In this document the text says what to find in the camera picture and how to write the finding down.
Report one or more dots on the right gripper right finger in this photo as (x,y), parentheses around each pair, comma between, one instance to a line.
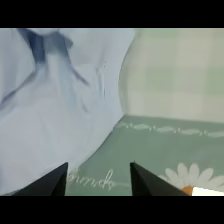
(146,185)

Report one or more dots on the light blue shirt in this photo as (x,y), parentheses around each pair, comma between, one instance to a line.
(56,100)

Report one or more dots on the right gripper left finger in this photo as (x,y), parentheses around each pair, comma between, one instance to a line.
(53,184)

